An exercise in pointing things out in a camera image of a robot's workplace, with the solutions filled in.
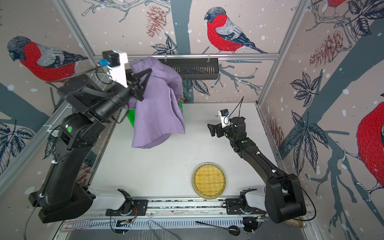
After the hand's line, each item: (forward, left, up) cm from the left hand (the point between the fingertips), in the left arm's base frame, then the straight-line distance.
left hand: (146, 67), depth 45 cm
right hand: (+10, -26, -42) cm, 51 cm away
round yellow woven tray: (-15, -22, -61) cm, 67 cm away
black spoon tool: (-37, -32, -61) cm, 79 cm away
